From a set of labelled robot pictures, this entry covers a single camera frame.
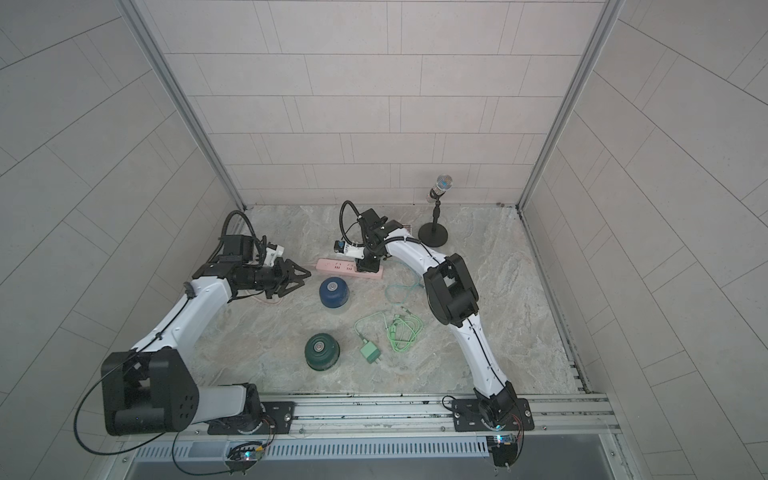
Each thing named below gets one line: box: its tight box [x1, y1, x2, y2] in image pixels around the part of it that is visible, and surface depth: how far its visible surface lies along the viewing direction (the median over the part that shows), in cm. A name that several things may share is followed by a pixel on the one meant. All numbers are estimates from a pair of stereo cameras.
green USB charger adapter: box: [360, 341, 382, 364], surface depth 82 cm
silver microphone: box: [426, 174, 453, 203], surface depth 88 cm
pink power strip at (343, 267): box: [316, 258, 384, 279], surface depth 98 cm
